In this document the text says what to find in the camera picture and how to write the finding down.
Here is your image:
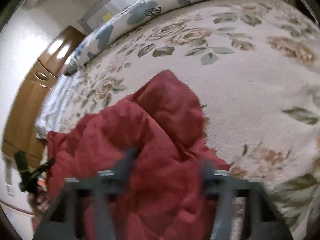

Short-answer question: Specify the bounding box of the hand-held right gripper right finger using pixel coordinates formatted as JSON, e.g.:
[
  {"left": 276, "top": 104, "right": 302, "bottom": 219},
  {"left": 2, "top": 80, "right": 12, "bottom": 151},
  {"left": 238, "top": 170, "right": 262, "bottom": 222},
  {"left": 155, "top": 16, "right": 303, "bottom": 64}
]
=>
[{"left": 199, "top": 159, "right": 295, "bottom": 240}]

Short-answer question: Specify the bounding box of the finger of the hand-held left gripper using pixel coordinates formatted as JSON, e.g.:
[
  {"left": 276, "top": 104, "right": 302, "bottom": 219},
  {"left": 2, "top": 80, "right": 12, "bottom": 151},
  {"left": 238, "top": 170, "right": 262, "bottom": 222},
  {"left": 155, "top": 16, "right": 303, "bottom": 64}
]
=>
[
  {"left": 14, "top": 150, "right": 30, "bottom": 173},
  {"left": 31, "top": 157, "right": 56, "bottom": 178}
]

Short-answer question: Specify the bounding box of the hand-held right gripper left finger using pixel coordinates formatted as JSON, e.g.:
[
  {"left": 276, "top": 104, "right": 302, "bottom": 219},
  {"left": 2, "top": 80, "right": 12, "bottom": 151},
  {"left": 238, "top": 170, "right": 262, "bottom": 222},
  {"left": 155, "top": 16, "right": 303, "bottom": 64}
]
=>
[{"left": 32, "top": 146, "right": 139, "bottom": 240}]

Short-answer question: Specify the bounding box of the red quilted jacket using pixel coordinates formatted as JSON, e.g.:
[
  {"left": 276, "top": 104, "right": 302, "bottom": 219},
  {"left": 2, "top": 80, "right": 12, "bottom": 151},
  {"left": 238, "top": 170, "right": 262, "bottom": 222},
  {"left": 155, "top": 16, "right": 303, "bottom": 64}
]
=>
[{"left": 46, "top": 69, "right": 231, "bottom": 240}]

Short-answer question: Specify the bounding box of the person's left hand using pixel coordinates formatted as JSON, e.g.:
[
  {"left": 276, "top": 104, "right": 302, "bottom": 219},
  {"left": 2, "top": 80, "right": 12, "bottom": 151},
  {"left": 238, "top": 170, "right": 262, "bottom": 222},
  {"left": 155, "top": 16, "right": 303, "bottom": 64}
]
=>
[{"left": 28, "top": 191, "right": 51, "bottom": 215}]

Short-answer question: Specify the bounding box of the striped pillow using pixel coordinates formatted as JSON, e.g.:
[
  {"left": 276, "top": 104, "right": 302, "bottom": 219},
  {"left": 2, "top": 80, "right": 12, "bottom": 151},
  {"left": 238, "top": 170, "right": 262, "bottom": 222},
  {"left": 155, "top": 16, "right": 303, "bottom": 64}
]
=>
[{"left": 35, "top": 74, "right": 83, "bottom": 140}]

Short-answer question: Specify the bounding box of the wooden headboard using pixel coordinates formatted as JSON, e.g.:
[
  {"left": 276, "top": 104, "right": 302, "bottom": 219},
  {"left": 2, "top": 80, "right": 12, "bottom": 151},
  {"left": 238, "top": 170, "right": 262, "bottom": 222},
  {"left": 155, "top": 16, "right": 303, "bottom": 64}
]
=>
[{"left": 2, "top": 26, "right": 87, "bottom": 162}]

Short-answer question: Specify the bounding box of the floral bed blanket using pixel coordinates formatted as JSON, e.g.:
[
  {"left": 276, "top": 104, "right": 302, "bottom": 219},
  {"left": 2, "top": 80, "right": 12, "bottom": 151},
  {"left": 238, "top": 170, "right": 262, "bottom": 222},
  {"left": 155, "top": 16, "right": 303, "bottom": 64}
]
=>
[{"left": 41, "top": 0, "right": 320, "bottom": 240}]

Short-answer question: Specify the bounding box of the grey bed guard rail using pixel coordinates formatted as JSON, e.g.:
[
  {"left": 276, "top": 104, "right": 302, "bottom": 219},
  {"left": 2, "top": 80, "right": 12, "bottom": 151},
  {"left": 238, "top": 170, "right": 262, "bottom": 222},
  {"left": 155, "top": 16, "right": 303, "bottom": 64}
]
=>
[{"left": 79, "top": 0, "right": 173, "bottom": 34}]

